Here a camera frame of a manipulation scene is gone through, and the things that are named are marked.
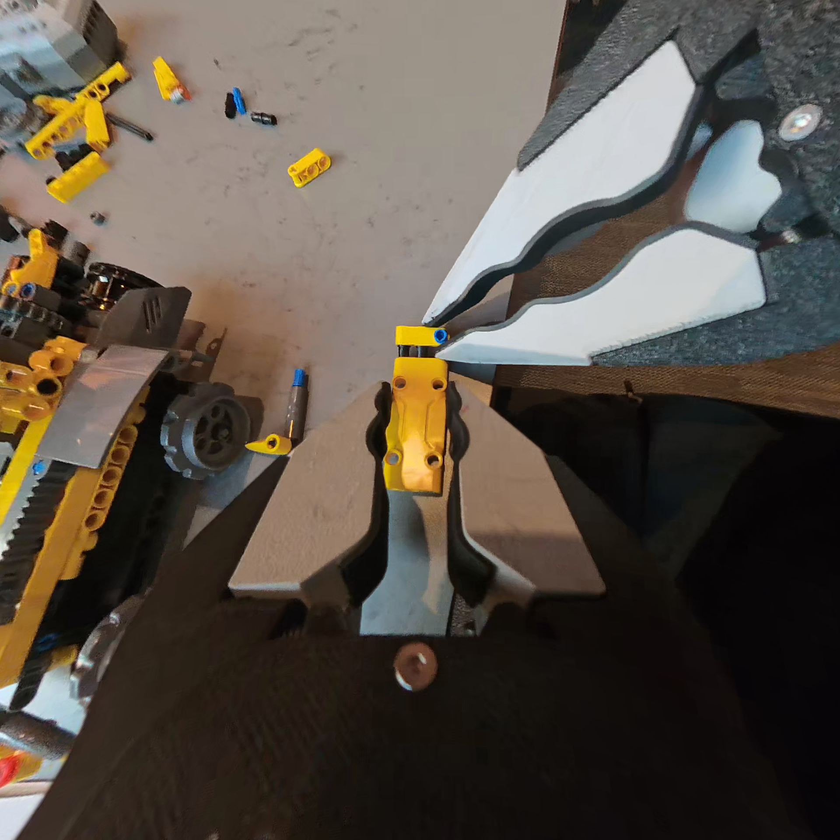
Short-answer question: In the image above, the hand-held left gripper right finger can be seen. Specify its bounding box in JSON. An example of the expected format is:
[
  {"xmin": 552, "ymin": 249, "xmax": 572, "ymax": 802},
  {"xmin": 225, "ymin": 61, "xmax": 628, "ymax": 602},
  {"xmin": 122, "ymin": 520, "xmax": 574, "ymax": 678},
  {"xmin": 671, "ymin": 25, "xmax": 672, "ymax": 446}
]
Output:
[{"xmin": 445, "ymin": 381, "xmax": 606, "ymax": 610}]

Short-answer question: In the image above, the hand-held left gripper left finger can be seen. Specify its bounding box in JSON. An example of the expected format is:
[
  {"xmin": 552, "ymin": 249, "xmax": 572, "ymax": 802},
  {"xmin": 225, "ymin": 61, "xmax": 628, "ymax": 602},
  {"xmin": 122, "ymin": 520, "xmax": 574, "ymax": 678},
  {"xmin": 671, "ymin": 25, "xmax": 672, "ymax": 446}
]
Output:
[{"xmin": 227, "ymin": 379, "xmax": 395, "ymax": 608}]

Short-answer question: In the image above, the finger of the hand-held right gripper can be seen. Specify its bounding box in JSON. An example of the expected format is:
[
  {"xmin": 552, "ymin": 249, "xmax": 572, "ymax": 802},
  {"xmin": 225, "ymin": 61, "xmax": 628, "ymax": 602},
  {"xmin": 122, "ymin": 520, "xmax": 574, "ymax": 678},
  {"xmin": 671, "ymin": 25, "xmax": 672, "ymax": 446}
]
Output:
[
  {"xmin": 422, "ymin": 39, "xmax": 708, "ymax": 327},
  {"xmin": 435, "ymin": 222, "xmax": 769, "ymax": 366}
]

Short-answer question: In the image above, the yellow rectangular building panel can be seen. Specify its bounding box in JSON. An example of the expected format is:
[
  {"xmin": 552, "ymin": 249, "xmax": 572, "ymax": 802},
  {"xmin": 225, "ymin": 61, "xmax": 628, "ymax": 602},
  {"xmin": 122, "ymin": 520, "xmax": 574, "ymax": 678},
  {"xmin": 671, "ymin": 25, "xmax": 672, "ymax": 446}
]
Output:
[{"xmin": 382, "ymin": 357, "xmax": 452, "ymax": 493}]

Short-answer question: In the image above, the short yellow beam with pins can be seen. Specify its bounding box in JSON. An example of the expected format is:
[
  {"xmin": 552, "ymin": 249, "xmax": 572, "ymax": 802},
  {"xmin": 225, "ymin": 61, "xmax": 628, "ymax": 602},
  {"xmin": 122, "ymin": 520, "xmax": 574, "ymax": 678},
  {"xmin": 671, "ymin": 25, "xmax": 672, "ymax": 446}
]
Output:
[{"xmin": 395, "ymin": 325, "xmax": 448, "ymax": 358}]

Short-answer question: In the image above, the grey shaft with yellow lever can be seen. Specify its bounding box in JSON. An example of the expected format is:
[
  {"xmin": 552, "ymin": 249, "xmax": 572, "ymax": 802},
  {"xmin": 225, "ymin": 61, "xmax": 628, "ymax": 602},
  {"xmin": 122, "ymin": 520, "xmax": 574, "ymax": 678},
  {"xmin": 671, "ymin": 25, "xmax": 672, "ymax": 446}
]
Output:
[{"xmin": 245, "ymin": 367, "xmax": 309, "ymax": 455}]

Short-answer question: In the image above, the yellow grey toy vehicle model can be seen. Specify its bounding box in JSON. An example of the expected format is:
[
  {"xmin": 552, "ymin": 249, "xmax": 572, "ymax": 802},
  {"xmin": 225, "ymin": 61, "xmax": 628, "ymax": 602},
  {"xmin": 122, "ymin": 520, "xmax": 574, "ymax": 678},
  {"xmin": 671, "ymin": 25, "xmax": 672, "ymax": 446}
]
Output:
[{"xmin": 0, "ymin": 220, "xmax": 253, "ymax": 716}]

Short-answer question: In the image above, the yellow two-hole connector block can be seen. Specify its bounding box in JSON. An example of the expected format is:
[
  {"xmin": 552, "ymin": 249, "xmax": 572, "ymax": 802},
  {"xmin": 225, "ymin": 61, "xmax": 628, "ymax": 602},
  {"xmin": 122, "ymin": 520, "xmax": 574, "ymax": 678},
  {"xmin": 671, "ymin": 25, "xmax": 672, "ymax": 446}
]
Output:
[{"xmin": 287, "ymin": 147, "xmax": 333, "ymax": 189}]

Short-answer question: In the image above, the yellow thick holed beam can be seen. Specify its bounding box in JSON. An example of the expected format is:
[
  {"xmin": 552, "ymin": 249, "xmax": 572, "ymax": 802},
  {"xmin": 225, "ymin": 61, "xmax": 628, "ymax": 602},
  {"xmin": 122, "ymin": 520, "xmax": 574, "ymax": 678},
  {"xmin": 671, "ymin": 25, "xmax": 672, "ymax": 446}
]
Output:
[{"xmin": 46, "ymin": 151, "xmax": 111, "ymax": 203}]

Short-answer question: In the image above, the black axle rod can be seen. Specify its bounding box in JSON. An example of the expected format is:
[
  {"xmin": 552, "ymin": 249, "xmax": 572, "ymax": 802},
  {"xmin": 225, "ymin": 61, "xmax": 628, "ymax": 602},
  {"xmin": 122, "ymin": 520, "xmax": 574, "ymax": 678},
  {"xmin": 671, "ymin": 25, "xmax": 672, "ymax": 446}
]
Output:
[{"xmin": 105, "ymin": 112, "xmax": 154, "ymax": 143}]

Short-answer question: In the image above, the yellow wedge piece orange tip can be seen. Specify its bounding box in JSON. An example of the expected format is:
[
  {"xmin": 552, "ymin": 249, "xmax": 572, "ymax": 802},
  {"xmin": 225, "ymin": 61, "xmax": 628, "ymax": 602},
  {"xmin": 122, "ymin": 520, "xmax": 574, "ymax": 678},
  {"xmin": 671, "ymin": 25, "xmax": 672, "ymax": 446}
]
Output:
[{"xmin": 152, "ymin": 56, "xmax": 193, "ymax": 105}]

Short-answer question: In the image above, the yellow crossed beam assembly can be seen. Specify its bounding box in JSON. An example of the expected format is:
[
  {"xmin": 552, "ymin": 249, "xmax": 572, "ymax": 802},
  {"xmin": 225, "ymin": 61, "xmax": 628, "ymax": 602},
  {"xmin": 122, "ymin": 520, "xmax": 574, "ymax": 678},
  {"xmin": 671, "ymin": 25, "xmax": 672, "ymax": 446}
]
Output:
[{"xmin": 24, "ymin": 61, "xmax": 132, "ymax": 161}]

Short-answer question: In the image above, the grey box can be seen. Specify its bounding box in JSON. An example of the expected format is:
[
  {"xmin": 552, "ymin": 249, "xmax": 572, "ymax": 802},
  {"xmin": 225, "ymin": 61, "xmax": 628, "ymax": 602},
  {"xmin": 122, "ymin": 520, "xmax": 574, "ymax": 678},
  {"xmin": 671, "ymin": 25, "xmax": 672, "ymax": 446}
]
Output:
[{"xmin": 0, "ymin": 0, "xmax": 126, "ymax": 142}]

